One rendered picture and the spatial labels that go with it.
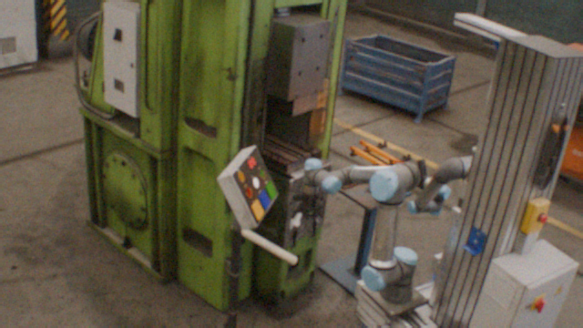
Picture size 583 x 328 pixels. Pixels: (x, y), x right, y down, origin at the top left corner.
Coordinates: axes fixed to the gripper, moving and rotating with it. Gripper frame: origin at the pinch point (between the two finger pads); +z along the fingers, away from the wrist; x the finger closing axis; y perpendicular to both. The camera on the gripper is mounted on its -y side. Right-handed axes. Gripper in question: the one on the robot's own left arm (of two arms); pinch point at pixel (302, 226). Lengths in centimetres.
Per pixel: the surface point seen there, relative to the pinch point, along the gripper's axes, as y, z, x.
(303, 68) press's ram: -52, -59, 25
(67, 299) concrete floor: -100, 94, -102
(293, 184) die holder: -44.0, 4.6, 21.1
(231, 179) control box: -13.7, -23.9, -32.1
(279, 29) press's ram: -58, -79, 11
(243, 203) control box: -9.2, -13.2, -27.7
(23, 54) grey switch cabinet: -571, 70, -72
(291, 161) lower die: -52, -5, 24
